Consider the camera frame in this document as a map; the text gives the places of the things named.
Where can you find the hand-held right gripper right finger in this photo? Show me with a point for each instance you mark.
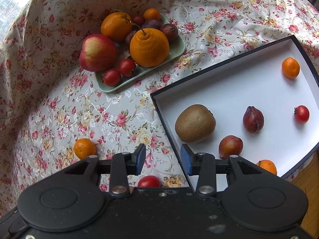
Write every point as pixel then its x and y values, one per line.
pixel 185 158

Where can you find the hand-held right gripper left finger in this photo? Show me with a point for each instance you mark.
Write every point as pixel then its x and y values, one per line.
pixel 141 159

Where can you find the red cherry tomato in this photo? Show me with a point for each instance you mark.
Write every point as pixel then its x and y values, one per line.
pixel 149 182
pixel 302 114
pixel 127 67
pixel 112 77

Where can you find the brown kiwi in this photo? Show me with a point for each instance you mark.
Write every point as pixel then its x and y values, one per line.
pixel 195 124

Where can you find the red yellow plum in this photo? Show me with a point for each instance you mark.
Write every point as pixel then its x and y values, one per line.
pixel 230 146

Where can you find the dark red plum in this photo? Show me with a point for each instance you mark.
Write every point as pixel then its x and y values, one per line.
pixel 137 20
pixel 253 120

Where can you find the small orange tangerine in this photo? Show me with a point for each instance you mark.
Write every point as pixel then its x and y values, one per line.
pixel 84 148
pixel 152 14
pixel 290 68
pixel 268 166

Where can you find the dark blue white-lined box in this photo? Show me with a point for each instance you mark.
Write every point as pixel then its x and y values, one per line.
pixel 236 87

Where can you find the floral tablecloth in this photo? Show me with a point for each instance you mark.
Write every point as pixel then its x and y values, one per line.
pixel 62 99

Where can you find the green rectangular plate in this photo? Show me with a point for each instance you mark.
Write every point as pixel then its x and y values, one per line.
pixel 174 48

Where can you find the large bumpy orange with stem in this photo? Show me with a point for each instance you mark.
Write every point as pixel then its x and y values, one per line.
pixel 149 47

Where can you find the red yellow apple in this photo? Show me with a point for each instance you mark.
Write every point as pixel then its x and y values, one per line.
pixel 98 52

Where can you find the purple plum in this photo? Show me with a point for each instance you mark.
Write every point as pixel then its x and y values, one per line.
pixel 130 37
pixel 152 25

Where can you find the brownish red plum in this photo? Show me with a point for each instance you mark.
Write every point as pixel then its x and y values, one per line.
pixel 169 31

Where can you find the round orange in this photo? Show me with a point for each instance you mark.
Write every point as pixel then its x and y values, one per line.
pixel 116 27

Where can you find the window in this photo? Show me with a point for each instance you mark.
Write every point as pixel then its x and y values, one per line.
pixel 8 7

